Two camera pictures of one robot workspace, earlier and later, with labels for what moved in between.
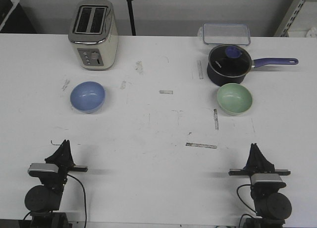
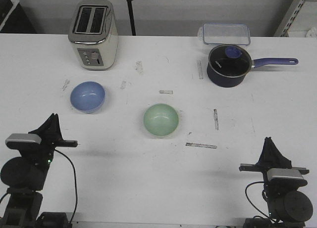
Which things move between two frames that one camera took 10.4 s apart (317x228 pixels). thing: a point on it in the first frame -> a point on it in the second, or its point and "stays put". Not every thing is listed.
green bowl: [234, 99] -> [161, 119]
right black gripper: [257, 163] -> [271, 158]
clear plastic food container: [225, 33] stays put
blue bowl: [87, 97] stays put
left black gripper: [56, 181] -> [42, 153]
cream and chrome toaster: [94, 33] stays put
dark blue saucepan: [229, 64] stays put
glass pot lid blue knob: [230, 60] stays put
